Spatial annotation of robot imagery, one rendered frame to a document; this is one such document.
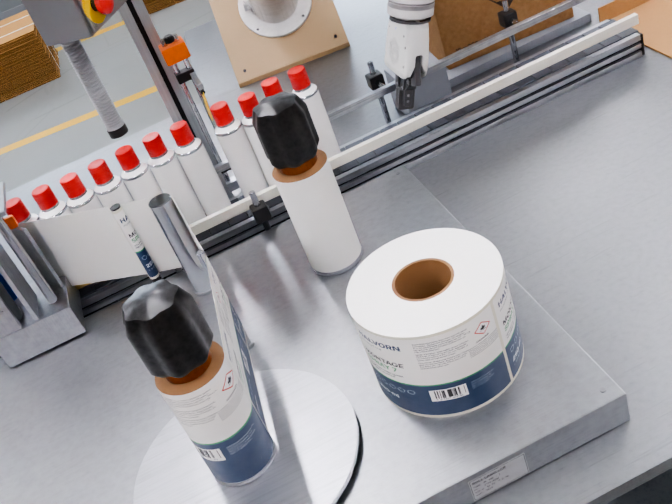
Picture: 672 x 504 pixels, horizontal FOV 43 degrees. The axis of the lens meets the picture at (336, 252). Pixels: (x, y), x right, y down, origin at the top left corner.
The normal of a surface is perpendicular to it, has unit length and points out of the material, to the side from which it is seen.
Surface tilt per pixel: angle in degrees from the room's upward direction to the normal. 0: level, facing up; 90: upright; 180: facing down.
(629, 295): 0
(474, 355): 90
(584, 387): 0
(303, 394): 0
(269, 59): 43
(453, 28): 90
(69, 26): 90
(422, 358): 90
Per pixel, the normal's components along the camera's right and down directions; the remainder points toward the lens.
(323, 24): -0.10, -0.17
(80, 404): -0.30, -0.75
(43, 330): 0.33, 0.49
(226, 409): 0.69, 0.25
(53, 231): -0.14, 0.64
